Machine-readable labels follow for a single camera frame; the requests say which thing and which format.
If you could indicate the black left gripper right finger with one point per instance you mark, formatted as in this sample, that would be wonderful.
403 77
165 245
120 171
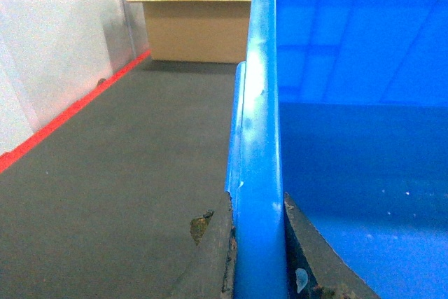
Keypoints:
314 270

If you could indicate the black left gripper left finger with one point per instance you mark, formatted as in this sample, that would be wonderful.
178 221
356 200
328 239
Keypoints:
211 270

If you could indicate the large blue plastic crate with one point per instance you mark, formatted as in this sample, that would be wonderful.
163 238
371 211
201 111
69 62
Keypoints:
340 111

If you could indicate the large cardboard box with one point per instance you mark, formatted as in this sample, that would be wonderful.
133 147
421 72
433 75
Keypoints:
213 31

